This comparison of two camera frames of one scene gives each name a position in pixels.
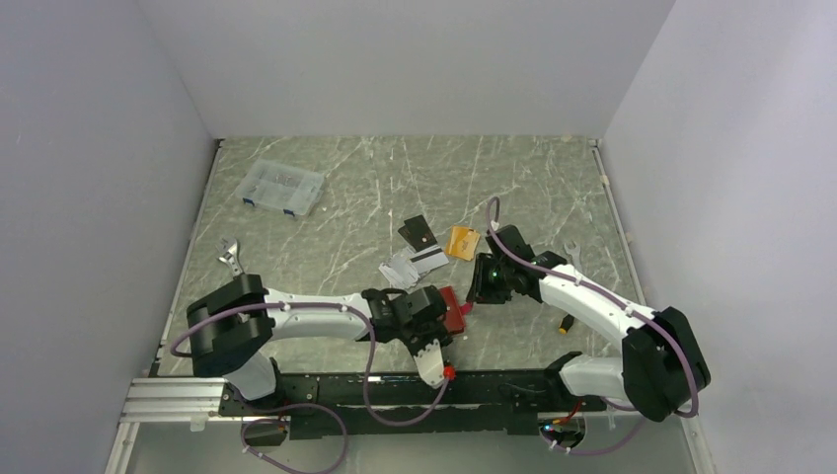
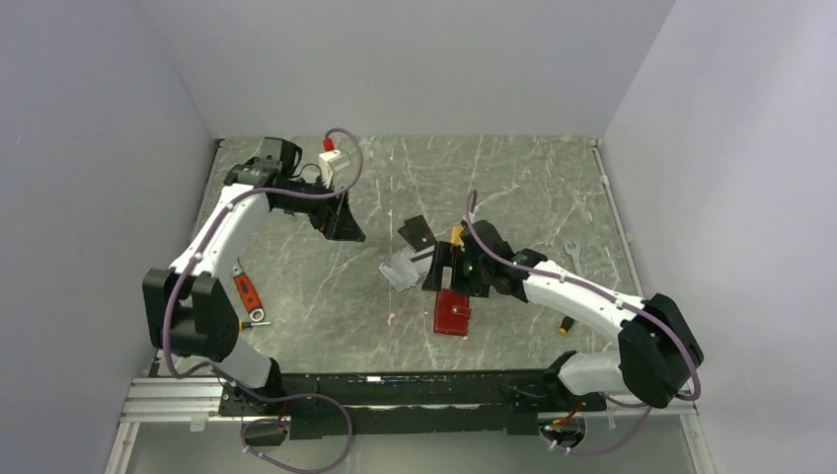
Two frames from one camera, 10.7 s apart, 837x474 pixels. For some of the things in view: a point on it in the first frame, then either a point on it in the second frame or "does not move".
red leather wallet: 454,311 does not move
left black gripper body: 418,337 -> 318,210
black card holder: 418,233 does not move
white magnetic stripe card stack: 404,268 does not move
